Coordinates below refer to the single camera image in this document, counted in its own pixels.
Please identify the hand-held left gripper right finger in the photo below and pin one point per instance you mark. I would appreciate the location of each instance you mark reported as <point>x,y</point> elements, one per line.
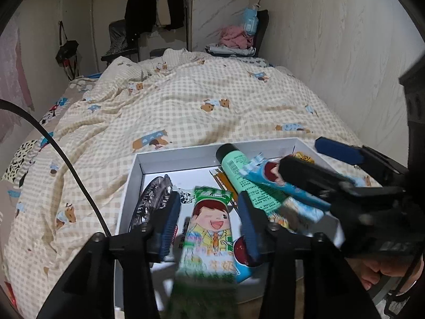
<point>249,229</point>

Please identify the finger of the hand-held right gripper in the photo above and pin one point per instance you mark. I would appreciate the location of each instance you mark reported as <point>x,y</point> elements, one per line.
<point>335,149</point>
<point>305,172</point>

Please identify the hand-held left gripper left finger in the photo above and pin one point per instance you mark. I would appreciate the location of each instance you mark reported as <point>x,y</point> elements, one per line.
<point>169,226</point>

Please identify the bread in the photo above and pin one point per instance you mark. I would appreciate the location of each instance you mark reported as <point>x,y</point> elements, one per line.
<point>303,158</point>

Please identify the grey hair claw clip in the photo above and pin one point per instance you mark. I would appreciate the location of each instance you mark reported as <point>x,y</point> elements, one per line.
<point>149,199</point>

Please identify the cow print snack packet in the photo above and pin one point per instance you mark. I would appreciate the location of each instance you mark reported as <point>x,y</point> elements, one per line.
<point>187,196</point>

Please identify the green cartoon snack packet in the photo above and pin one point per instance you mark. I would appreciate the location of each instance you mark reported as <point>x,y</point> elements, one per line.
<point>209,232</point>

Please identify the brown striped snack bar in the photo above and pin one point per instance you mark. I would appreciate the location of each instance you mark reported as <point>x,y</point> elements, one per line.
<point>220,179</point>

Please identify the mint green tube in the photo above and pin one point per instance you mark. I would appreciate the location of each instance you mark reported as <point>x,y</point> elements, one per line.
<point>239,169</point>

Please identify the white cardboard box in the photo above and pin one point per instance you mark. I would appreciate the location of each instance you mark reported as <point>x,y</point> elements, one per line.
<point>186,159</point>

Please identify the person's right hand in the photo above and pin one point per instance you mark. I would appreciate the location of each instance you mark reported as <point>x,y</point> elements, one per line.
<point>372,272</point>

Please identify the dotted pillow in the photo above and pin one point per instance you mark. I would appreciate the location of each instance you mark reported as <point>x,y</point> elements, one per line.
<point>259,61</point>

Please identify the black chair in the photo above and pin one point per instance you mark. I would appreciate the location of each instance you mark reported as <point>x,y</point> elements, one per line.
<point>262,33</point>

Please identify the folded clothes stack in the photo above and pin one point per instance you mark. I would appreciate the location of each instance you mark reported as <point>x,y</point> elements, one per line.
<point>229,51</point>

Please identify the pink clothes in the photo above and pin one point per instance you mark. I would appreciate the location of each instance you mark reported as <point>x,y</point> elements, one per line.
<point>234,36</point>

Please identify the light blue pack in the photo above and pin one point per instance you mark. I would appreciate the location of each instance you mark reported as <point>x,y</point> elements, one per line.
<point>251,20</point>

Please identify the printed bed sheet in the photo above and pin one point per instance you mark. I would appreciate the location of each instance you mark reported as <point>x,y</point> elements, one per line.
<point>23,159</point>

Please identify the dark small stool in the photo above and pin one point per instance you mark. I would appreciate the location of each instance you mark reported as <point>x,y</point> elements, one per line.
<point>157,53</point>

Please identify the grey chair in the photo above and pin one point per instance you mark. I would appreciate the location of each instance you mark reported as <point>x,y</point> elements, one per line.
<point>118,43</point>

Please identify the dark hanging bag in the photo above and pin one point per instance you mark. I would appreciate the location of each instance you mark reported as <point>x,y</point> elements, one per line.
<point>66,51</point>

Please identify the black hanging garment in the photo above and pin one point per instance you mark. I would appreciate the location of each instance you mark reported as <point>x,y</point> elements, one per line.
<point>176,10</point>

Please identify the white hanging garment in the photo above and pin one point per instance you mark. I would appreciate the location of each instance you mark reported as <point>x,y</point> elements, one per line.
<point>163,10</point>

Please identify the pink curtain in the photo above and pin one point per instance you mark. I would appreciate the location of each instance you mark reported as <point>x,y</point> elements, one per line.
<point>13,73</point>

